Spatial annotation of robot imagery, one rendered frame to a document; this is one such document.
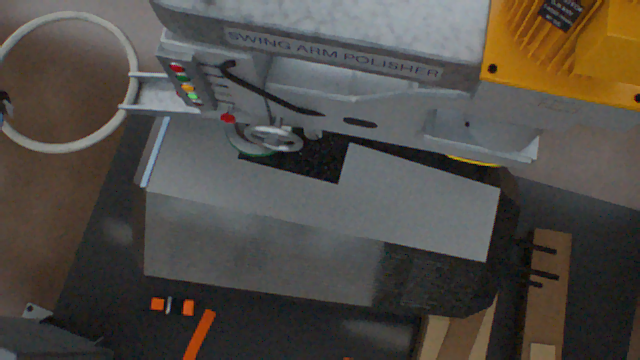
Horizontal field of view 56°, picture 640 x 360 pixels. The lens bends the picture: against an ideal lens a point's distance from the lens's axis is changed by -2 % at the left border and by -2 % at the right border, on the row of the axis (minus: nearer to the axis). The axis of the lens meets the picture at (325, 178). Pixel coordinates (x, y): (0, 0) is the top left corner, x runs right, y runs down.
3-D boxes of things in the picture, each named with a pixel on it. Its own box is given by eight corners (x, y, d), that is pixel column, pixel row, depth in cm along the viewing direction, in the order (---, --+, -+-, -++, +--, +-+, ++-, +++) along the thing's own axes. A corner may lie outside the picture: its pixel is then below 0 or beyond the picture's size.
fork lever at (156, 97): (341, 77, 172) (335, 69, 167) (326, 142, 167) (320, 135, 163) (141, 69, 198) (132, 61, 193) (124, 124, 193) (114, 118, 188)
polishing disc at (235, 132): (282, 161, 190) (282, 160, 189) (216, 146, 192) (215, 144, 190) (300, 99, 196) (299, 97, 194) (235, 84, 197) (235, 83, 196)
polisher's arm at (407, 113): (524, 114, 170) (595, 27, 122) (514, 193, 164) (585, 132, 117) (266, 64, 175) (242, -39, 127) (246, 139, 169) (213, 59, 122)
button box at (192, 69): (219, 102, 154) (194, 50, 126) (216, 112, 153) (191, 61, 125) (188, 96, 154) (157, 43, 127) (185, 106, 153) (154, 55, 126)
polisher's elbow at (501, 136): (461, 79, 152) (479, 41, 134) (538, 82, 152) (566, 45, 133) (462, 151, 148) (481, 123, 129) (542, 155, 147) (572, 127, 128)
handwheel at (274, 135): (311, 123, 163) (309, 101, 148) (303, 158, 160) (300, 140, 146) (256, 112, 164) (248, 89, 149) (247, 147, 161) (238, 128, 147)
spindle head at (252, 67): (349, 70, 170) (353, -22, 126) (332, 145, 164) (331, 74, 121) (222, 47, 172) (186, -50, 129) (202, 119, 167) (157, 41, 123)
